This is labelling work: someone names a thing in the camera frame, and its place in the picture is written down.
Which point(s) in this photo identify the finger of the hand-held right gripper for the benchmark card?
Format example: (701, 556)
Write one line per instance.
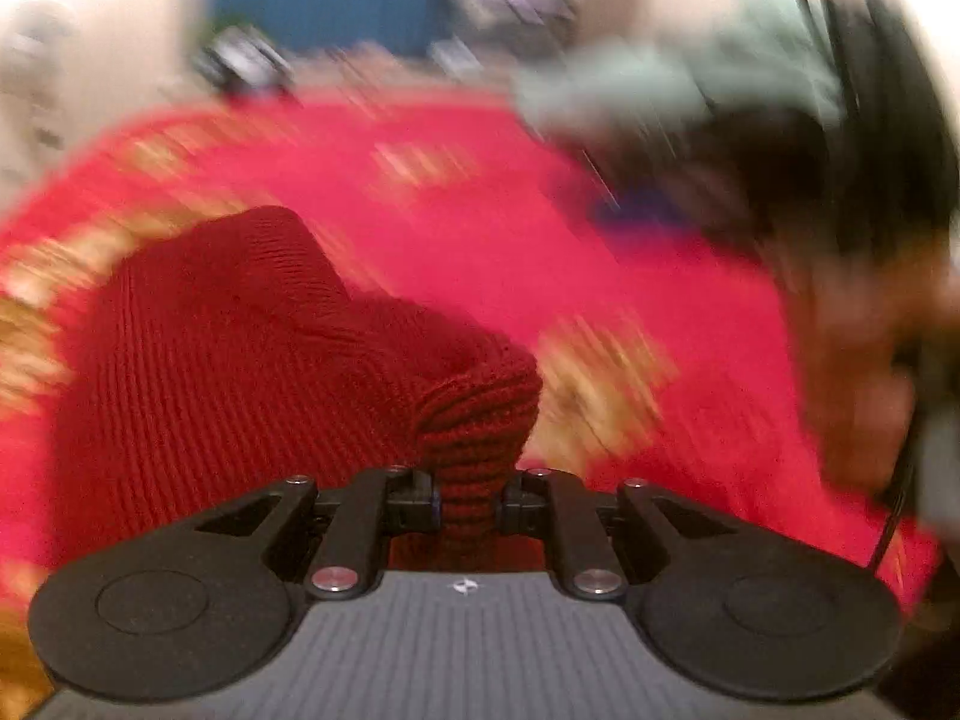
(637, 211)

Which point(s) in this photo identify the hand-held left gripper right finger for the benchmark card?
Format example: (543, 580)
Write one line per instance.
(517, 514)

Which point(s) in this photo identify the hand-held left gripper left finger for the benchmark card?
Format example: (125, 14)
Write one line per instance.
(420, 511)

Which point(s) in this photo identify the dark red knit garment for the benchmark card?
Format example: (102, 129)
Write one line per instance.
(225, 360)

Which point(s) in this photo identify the person's right hand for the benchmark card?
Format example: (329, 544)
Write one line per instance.
(862, 390)

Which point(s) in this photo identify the light green cloth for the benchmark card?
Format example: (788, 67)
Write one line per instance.
(645, 82)

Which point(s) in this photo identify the red floral printed blanket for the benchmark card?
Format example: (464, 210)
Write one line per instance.
(487, 240)

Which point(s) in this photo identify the cluttered table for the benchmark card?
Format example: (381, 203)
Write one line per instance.
(517, 0)

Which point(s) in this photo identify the dark gadget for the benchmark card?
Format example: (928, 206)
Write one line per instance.
(244, 60)

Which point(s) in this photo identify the white wall fan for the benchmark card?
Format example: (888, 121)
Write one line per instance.
(34, 82)

